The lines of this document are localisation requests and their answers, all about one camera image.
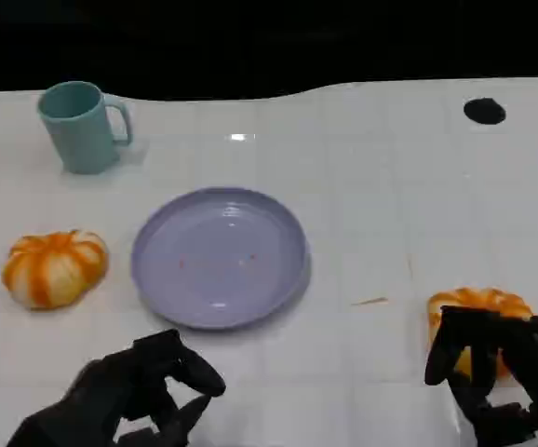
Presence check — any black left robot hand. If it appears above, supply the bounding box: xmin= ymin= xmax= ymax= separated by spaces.
xmin=6 ymin=328 xmax=227 ymax=447

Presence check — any orange and white bread roll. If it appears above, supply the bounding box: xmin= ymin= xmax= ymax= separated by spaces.
xmin=1 ymin=229 xmax=110 ymax=311
xmin=426 ymin=287 xmax=534 ymax=378

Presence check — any lilac plate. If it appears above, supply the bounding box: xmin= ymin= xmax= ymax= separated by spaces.
xmin=131 ymin=186 xmax=312 ymax=332

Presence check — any black round table grommet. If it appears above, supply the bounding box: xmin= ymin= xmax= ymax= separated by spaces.
xmin=463 ymin=97 xmax=506 ymax=126

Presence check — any pale green mug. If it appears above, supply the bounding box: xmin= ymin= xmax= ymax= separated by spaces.
xmin=35 ymin=81 xmax=134 ymax=176

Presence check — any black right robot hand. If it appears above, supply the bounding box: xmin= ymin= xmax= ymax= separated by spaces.
xmin=424 ymin=305 xmax=538 ymax=447

